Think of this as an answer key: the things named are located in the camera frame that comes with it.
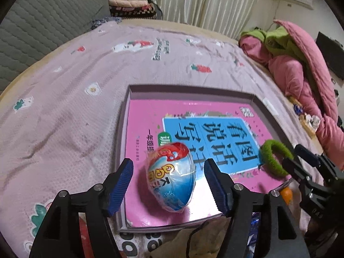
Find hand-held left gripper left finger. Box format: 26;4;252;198
29;158;134;258

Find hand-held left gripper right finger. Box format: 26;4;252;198
204;158;311;258

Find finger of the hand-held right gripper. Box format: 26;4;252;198
282;157;315;191
294;144;327;168

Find small orange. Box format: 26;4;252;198
279;187;293;205

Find green fuzzy hair scrunchie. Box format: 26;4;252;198
259;140;295;178

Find blue white egg toy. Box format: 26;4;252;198
145;142;196;215

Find purple cardboard box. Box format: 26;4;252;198
114;84;296;233

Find white patterned cloth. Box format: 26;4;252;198
304;114;321;129

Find pink book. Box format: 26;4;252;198
125;99;292;229

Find pink quilt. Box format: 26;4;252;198
239;19;344;162

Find pink printed bed sheet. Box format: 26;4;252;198
0;19;323;258

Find black television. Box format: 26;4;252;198
316;31;344;80

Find green garment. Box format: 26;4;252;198
240;26;318;92

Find blue grey knitted cloth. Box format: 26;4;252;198
91;17;122;31

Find dark patterned folded blanket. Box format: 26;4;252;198
110;5;162;20

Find cream curtain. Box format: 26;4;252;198
149;0;265;39

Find pink folded blanket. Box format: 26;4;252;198
109;0;149;8

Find grey quilted headboard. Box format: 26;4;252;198
0;0;111;94

